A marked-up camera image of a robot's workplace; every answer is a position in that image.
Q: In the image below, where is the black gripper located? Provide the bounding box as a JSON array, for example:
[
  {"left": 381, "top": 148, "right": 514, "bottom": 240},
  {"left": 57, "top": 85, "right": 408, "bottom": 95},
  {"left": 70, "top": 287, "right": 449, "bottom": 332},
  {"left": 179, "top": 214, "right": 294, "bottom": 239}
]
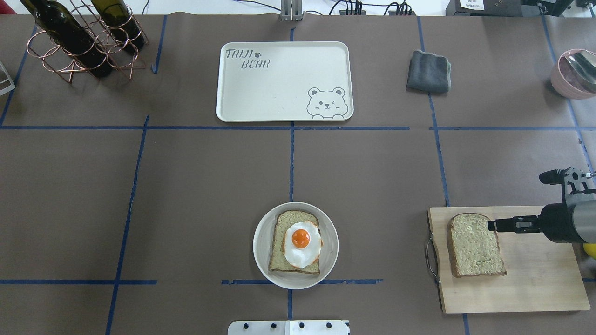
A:
[{"left": 488, "top": 203, "right": 578, "bottom": 243}]

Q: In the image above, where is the pink bowl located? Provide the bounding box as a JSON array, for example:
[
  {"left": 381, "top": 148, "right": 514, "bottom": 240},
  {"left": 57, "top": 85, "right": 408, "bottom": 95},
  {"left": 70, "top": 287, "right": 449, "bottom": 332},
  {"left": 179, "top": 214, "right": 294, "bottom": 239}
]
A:
[{"left": 551, "top": 49, "right": 596, "bottom": 100}]

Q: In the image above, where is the black computer box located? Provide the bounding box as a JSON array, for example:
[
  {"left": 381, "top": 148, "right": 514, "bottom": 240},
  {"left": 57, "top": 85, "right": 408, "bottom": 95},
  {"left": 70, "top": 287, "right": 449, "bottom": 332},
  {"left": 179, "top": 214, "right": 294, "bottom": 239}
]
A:
[{"left": 445, "top": 0, "right": 569, "bottom": 17}]

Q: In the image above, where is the metal scoop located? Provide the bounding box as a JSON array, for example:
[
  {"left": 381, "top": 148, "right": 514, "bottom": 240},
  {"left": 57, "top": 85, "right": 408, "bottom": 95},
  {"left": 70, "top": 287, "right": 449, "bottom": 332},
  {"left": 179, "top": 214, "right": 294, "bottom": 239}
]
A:
[{"left": 564, "top": 50, "right": 596, "bottom": 93}]

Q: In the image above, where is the bread slice under egg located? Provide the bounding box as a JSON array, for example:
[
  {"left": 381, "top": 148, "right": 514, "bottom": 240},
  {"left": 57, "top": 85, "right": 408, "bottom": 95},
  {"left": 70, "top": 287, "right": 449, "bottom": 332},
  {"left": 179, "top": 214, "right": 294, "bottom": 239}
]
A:
[{"left": 269, "top": 210, "right": 322, "bottom": 275}]

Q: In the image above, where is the dark wine bottle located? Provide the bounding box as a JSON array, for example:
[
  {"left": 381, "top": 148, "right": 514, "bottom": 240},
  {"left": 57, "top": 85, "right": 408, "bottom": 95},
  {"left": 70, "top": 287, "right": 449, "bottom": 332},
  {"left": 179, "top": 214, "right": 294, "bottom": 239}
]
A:
[
  {"left": 91, "top": 0, "right": 145, "bottom": 54},
  {"left": 21, "top": 0, "right": 112, "bottom": 78}
]

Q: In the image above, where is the grey folded cloth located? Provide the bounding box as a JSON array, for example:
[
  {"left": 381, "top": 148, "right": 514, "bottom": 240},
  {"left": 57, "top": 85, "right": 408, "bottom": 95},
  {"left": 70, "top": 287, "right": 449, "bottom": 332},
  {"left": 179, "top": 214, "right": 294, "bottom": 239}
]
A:
[{"left": 406, "top": 49, "right": 452, "bottom": 94}]

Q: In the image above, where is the aluminium frame post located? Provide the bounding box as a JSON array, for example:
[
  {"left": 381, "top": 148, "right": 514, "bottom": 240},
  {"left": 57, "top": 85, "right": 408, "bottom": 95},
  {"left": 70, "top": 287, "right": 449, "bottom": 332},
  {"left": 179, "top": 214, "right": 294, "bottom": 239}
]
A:
[{"left": 280, "top": 0, "right": 304, "bottom": 22}]

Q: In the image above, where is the fried egg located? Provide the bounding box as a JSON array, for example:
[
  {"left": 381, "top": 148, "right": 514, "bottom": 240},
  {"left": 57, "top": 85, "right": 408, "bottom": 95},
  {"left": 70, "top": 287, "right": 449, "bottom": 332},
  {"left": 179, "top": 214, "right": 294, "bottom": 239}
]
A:
[{"left": 282, "top": 221, "right": 322, "bottom": 269}]

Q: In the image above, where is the white wire cup rack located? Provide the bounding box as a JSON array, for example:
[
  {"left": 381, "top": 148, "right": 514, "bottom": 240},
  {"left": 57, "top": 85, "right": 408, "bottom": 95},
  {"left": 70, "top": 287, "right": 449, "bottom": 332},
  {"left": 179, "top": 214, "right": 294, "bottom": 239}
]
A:
[{"left": 0, "top": 61, "right": 16, "bottom": 96}]

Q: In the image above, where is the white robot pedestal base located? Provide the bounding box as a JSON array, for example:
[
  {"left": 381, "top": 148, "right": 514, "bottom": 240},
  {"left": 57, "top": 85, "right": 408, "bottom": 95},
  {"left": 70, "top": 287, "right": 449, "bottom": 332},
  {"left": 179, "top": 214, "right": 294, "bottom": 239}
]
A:
[{"left": 227, "top": 320, "right": 351, "bottom": 335}]

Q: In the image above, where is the copper wire bottle rack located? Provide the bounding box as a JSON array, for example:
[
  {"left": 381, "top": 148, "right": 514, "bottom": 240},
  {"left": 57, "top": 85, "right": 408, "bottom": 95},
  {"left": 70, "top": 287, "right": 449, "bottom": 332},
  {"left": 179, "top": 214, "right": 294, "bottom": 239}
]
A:
[{"left": 22, "top": 0, "right": 148, "bottom": 83}]

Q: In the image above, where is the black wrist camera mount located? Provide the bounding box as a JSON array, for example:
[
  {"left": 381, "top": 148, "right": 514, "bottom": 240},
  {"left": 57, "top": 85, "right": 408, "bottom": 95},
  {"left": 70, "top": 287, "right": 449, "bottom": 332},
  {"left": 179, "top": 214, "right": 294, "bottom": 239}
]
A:
[{"left": 539, "top": 166, "right": 596, "bottom": 203}]

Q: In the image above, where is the dark wine bottle left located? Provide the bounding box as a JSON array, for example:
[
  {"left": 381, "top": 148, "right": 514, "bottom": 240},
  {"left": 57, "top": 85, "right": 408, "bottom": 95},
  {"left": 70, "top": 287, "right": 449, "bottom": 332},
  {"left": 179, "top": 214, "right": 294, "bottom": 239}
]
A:
[{"left": 21, "top": 0, "right": 112, "bottom": 78}]

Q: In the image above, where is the white round plate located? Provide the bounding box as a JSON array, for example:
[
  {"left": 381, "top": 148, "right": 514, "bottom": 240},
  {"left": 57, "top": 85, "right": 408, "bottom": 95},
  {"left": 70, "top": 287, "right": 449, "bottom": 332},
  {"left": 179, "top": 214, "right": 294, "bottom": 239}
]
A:
[{"left": 253, "top": 202, "right": 339, "bottom": 290}]

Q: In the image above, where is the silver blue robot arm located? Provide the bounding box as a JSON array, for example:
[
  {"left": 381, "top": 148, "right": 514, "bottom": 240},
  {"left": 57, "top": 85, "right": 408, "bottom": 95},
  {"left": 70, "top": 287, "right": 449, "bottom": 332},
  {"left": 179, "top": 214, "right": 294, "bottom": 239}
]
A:
[{"left": 487, "top": 200, "right": 596, "bottom": 244}]

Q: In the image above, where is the cream bear tray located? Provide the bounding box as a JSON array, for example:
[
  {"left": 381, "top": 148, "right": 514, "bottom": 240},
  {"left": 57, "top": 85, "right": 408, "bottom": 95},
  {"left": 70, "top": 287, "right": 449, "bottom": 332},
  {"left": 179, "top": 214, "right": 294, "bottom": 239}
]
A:
[{"left": 215, "top": 41, "right": 355, "bottom": 122}]

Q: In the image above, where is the dark wine bottle right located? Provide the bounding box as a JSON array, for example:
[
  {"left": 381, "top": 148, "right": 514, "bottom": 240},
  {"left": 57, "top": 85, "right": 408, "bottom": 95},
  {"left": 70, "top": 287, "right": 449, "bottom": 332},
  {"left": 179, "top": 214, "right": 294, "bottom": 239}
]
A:
[{"left": 91, "top": 0, "right": 145, "bottom": 54}]

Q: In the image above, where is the yellow lemon near board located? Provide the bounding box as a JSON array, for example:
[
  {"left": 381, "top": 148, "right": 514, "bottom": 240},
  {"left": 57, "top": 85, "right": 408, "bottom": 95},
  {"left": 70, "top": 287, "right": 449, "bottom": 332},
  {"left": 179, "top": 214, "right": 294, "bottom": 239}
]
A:
[{"left": 582, "top": 243, "right": 596, "bottom": 260}]

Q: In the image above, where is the bread slice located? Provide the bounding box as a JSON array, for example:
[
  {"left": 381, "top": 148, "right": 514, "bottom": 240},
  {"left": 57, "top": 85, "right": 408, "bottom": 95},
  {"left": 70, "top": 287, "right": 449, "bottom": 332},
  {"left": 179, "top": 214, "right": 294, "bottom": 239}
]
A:
[
  {"left": 447, "top": 213, "right": 507, "bottom": 278},
  {"left": 269, "top": 210, "right": 322, "bottom": 275}
]

